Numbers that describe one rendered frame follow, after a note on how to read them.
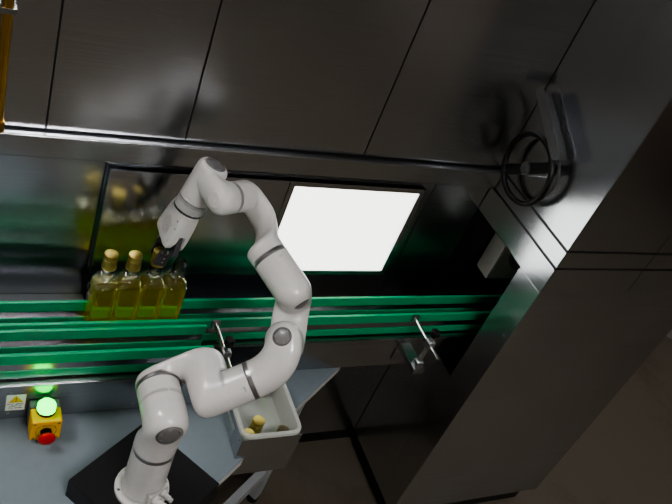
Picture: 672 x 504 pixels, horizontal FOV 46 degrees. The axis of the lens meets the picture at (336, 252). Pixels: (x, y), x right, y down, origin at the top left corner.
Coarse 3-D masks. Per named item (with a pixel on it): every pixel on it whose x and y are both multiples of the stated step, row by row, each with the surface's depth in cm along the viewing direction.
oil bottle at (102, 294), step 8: (96, 272) 192; (96, 280) 190; (104, 280) 190; (112, 280) 191; (96, 288) 190; (104, 288) 191; (112, 288) 192; (88, 296) 197; (96, 296) 192; (104, 296) 192; (112, 296) 193; (88, 304) 197; (96, 304) 193; (104, 304) 194; (112, 304) 195; (88, 312) 197; (96, 312) 195; (104, 312) 196; (112, 312) 198; (88, 320) 197; (96, 320) 197; (104, 320) 198
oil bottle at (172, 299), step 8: (168, 272) 200; (168, 280) 198; (176, 280) 199; (184, 280) 200; (168, 288) 198; (176, 288) 199; (184, 288) 200; (168, 296) 200; (176, 296) 201; (160, 304) 202; (168, 304) 202; (176, 304) 203; (160, 312) 203; (168, 312) 204; (176, 312) 205
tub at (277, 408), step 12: (276, 396) 220; (288, 396) 215; (240, 408) 216; (252, 408) 217; (264, 408) 219; (276, 408) 220; (288, 408) 214; (240, 420) 204; (276, 420) 217; (288, 420) 213; (240, 432) 202; (264, 432) 212; (276, 432) 205; (288, 432) 206
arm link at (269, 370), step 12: (276, 324) 168; (288, 324) 167; (276, 336) 166; (288, 336) 165; (300, 336) 167; (264, 348) 167; (276, 348) 165; (288, 348) 165; (300, 348) 166; (252, 360) 168; (264, 360) 166; (276, 360) 165; (288, 360) 165; (252, 372) 166; (264, 372) 165; (276, 372) 165; (288, 372) 166; (252, 384) 166; (264, 384) 166; (276, 384) 166
